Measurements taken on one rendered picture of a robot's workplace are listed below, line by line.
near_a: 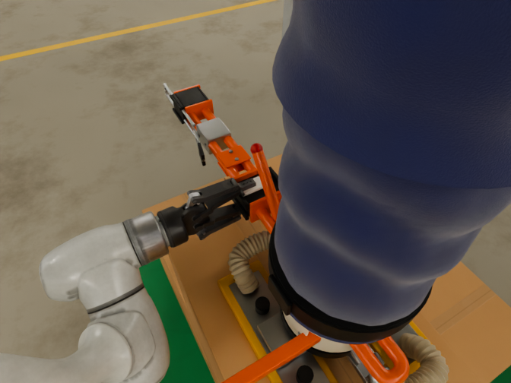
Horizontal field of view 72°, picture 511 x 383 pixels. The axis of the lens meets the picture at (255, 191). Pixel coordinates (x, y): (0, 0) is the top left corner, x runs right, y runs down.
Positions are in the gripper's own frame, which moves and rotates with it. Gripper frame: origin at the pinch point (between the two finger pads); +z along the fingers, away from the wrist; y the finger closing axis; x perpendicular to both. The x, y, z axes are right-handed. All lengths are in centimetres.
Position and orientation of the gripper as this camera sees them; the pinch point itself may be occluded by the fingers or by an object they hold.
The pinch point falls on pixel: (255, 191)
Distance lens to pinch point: 74.1
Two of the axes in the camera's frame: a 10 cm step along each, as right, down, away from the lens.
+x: 4.9, 6.6, -5.7
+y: 0.0, 6.6, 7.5
